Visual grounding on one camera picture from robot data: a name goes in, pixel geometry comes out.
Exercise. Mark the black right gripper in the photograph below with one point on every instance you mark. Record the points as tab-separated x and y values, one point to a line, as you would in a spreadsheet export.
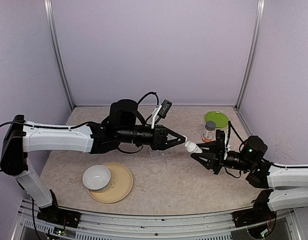
217	163

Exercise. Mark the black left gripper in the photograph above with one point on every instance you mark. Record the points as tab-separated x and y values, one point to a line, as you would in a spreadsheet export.
160	138

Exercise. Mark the white pill bottle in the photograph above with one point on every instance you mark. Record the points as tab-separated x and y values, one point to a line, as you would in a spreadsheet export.
193	148

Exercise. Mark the clear plastic pill organizer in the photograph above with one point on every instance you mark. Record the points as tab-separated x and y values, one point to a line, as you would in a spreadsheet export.
154	154

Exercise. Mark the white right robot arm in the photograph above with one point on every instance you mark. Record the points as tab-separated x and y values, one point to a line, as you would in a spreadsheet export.
282	186

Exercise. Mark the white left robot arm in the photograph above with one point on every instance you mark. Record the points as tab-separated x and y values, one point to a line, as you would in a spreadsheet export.
124	124

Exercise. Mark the orange pill bottle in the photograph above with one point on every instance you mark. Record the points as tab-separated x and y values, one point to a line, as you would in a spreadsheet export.
209	131

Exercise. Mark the green plastic plate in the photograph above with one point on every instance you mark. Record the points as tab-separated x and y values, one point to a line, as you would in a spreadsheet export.
219	118

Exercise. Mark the beige round plate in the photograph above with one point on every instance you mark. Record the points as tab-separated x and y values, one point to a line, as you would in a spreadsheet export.
120	185

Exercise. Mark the white ceramic bowl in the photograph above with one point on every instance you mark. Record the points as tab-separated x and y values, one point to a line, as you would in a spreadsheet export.
97	178

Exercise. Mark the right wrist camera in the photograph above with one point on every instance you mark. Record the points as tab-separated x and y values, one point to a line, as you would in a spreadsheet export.
227	145

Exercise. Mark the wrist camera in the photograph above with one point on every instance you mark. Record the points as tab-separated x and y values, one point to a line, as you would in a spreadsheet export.
160	112
227	145

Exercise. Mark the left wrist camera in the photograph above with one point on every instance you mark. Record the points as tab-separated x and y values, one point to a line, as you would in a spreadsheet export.
160	112

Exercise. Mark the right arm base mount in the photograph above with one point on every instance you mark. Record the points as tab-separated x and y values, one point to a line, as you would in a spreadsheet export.
259	213

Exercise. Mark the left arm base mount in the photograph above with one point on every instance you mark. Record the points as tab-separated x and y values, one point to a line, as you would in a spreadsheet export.
56	215

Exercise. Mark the right aluminium corner post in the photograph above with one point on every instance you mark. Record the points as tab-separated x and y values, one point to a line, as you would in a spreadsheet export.
252	53

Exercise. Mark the aluminium corner post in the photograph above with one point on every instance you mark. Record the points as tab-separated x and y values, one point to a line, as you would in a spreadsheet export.
252	53
57	53

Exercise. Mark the aluminium front rail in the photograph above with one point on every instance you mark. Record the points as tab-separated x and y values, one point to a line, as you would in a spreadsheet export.
106	226

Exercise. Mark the left aluminium corner post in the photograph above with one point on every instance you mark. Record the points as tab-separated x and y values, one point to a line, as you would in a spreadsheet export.
57	53

